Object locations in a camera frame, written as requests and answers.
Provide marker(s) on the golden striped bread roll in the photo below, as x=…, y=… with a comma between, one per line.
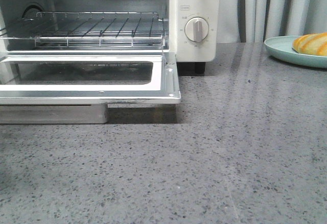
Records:
x=311, y=44

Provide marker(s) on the white toaster oven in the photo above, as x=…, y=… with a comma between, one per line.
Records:
x=176, y=12

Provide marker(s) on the open glass oven door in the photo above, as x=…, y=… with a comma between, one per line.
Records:
x=88, y=79

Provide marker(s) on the lower white timer knob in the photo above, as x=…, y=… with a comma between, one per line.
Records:
x=196, y=29

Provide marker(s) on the grey white curtain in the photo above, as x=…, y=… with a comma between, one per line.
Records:
x=258, y=20

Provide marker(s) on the light teal round plate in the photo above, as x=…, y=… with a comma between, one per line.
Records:
x=281, y=48

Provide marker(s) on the metal wire oven rack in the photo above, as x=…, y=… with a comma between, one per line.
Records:
x=82, y=30

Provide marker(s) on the metal oven door handle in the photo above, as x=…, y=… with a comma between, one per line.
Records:
x=54, y=114

